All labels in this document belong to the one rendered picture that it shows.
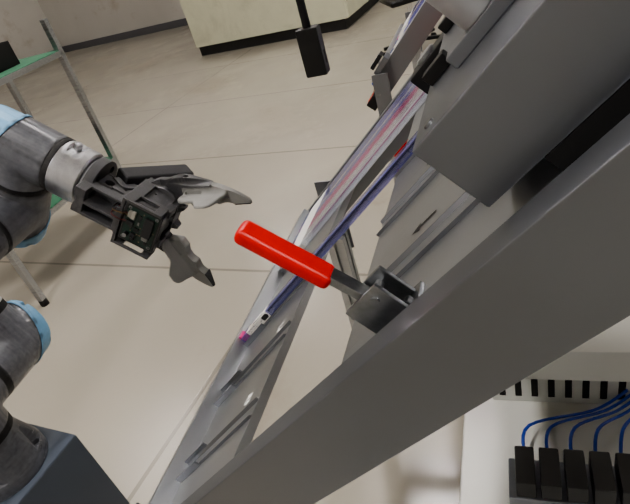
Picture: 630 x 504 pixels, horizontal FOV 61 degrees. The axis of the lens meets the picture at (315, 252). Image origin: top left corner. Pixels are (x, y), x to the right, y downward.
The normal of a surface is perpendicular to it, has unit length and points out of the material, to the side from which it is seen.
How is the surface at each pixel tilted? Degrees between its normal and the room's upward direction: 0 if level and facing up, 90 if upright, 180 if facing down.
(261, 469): 90
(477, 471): 0
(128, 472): 0
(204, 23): 90
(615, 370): 0
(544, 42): 90
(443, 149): 90
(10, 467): 72
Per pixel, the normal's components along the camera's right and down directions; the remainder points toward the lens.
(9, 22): 0.90, 0.01
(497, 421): -0.25, -0.80
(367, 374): -0.26, 0.59
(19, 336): 0.82, -0.34
